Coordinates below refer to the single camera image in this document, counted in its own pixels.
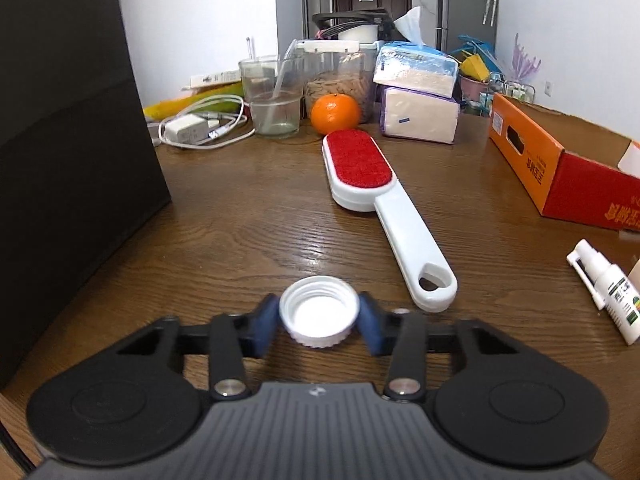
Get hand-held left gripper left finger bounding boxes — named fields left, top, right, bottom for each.
left=107, top=294, right=280, bottom=402

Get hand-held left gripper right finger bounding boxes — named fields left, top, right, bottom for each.
left=357, top=292, right=524, bottom=403

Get white ribbed bottle cap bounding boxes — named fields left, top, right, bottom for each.
left=278, top=275, right=361, bottom=350

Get white spray bottle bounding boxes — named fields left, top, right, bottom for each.
left=566, top=238, right=640, bottom=346

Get red cardboard box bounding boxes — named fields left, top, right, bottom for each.
left=488, top=92, right=640, bottom=234

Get red and white lint brush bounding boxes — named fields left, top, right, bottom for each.
left=321, top=129, right=459, bottom=314

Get clear glass cup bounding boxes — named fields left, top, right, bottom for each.
left=238, top=54, right=305, bottom=140

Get white and purple tissue pack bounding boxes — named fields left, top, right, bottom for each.
left=379, top=85, right=461, bottom=145

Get orange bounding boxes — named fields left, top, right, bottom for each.
left=309, top=92, right=362, bottom=135

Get yellow green packet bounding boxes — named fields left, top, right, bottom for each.
left=142, top=84, right=246, bottom=121

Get clear plastic food container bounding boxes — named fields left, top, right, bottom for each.
left=294, top=38, right=377, bottom=124

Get small white carton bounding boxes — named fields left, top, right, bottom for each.
left=189, top=69, right=241, bottom=91

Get pink bucket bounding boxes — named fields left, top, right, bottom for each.
left=459, top=74, right=489, bottom=104

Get black paper bag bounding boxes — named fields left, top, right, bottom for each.
left=0, top=0, right=174, bottom=392

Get blue tissue pack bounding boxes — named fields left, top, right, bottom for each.
left=372, top=6, right=460, bottom=99

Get blue and yellow plastic tools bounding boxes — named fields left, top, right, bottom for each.
left=449, top=33, right=504, bottom=81

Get white rice cooker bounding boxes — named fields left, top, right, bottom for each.
left=312, top=8, right=394, bottom=44

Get grey fridge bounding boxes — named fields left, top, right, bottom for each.
left=434, top=0, right=501, bottom=56

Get white charger with cable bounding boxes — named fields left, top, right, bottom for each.
left=158, top=94, right=256, bottom=150

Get wire rack with bottles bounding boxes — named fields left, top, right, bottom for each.
left=479, top=72, right=536, bottom=116

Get purple feather wall decoration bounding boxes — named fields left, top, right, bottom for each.
left=510, top=32, right=542, bottom=81

